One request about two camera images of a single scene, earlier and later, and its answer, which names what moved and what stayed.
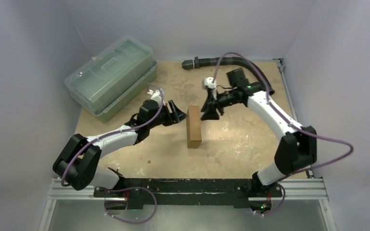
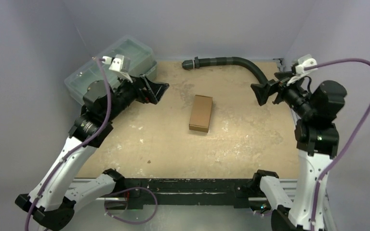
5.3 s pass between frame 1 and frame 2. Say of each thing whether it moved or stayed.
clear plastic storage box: stayed
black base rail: stayed
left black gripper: moved
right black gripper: moved
